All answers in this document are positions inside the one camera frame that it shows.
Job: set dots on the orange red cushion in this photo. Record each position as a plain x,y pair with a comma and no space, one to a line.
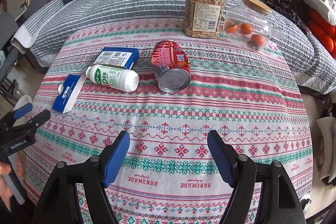
322,30

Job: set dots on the patterned red green tablecloth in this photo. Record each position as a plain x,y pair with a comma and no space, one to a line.
250,98

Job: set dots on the dark patterned cushion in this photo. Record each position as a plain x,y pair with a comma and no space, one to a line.
285,8

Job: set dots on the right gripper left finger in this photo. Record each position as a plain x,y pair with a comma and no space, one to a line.
59,202

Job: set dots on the red drink can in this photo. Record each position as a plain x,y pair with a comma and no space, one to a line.
171,66

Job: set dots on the glass jar with wooden lid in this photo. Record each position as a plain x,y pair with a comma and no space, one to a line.
247,25

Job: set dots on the blue white carton box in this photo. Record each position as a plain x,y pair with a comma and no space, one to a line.
124,58

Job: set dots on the white AD milk bottle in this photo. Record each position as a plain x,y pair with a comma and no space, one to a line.
124,80

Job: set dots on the white plastic trash bin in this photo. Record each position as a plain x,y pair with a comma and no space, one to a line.
25,99

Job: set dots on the black frame grey chair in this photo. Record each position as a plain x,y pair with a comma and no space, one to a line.
9,26

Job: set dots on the grey striped sofa cover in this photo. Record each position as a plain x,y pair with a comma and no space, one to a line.
45,32

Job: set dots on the clear jar of nuts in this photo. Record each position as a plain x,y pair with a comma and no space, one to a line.
202,18

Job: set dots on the blue white open small box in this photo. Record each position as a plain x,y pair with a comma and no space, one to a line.
68,93

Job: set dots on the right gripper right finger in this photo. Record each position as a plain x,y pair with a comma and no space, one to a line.
278,203

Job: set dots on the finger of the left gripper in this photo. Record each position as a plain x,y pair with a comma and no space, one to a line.
12,116
30,127

